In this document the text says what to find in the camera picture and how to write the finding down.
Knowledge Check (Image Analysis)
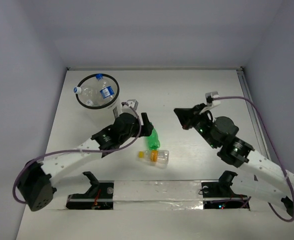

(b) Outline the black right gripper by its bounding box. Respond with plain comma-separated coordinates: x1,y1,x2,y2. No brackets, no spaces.
172,102,218,149

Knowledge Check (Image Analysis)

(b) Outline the green plastic bottle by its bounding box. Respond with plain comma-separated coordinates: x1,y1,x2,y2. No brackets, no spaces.
144,128,161,151

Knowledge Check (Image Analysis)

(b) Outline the blue label blue cap bottle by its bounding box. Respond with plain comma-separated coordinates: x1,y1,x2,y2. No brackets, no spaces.
95,73,115,103

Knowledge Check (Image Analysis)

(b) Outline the clear bottle white cap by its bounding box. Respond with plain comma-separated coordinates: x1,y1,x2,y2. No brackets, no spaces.
84,96,113,107

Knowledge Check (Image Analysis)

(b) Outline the clear bottle no label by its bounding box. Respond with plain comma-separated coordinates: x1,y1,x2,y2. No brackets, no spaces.
73,85,98,104

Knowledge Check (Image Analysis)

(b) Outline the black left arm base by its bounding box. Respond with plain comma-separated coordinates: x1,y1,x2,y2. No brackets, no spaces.
65,171,115,210

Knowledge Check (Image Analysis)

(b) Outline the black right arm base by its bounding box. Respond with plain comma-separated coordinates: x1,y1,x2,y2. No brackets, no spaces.
198,170,251,210

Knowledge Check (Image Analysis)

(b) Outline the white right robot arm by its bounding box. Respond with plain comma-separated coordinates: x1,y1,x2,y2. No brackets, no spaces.
174,103,294,218

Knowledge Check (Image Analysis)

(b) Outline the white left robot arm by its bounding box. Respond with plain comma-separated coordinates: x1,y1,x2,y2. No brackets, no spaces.
12,112,154,212

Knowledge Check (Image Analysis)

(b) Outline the black rimmed white bin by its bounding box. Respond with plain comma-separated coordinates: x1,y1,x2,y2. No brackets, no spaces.
74,73,122,123

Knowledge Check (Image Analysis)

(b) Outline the orange label yellow cap bottle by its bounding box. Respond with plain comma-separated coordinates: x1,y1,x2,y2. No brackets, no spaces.
138,150,169,165

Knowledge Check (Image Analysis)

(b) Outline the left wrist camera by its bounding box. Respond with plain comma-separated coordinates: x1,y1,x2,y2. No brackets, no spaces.
121,99,139,111

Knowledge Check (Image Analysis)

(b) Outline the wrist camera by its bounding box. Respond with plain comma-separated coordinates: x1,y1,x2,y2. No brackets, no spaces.
121,99,139,111
201,91,221,113

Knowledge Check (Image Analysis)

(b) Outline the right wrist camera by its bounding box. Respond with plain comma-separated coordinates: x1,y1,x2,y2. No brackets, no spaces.
201,91,221,113

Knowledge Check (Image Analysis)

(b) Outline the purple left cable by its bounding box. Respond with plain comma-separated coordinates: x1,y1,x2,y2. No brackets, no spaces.
11,101,143,205

